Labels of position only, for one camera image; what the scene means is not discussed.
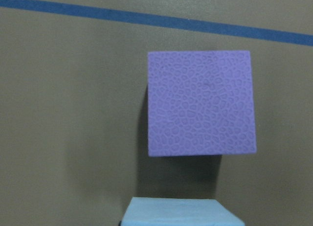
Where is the light blue foam block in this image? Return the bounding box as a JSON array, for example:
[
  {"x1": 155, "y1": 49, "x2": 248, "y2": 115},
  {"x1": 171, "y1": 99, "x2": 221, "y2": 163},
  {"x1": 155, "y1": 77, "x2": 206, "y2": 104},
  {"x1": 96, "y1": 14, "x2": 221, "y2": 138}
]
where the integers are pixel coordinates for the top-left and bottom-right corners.
[{"x1": 120, "y1": 197, "x2": 245, "y2": 226}]

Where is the purple foam block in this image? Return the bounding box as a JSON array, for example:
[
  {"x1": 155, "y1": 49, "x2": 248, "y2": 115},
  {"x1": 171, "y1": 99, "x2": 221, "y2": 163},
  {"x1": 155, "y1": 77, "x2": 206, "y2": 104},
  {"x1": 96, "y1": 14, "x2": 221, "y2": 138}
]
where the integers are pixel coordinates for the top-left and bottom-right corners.
[{"x1": 147, "y1": 50, "x2": 257, "y2": 157}]

